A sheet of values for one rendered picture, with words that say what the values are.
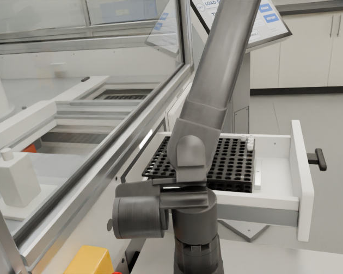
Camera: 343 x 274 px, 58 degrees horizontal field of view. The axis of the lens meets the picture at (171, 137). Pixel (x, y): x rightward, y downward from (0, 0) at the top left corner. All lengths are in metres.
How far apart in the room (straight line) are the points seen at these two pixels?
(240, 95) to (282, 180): 0.97
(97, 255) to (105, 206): 0.10
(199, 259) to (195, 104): 0.19
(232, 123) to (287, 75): 2.04
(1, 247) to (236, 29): 0.38
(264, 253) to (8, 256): 0.46
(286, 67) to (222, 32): 3.17
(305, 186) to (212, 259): 0.21
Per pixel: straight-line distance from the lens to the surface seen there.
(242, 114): 1.70
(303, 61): 3.61
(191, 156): 0.36
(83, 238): 0.51
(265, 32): 1.59
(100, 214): 0.54
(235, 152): 0.69
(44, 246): 0.43
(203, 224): 0.38
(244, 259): 0.65
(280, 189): 0.70
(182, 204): 0.37
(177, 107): 0.89
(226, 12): 0.46
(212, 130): 0.38
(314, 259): 0.67
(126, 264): 0.71
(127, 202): 0.39
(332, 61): 3.67
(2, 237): 0.38
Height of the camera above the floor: 1.24
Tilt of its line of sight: 26 degrees down
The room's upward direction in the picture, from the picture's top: 6 degrees counter-clockwise
